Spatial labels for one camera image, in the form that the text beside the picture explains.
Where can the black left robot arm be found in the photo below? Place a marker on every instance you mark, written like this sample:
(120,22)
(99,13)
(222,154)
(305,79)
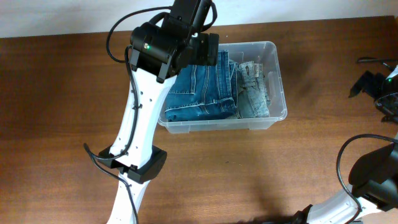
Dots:
(158,50)

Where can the light blue jeans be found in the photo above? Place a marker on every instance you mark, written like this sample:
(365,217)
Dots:
(252,97)

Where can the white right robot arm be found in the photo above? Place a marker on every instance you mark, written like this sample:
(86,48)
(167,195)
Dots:
(372,182)

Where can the dark blue jeans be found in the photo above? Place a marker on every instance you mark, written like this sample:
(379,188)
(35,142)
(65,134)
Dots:
(203,92)

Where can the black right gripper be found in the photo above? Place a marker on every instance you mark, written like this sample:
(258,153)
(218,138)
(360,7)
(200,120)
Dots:
(374,81)

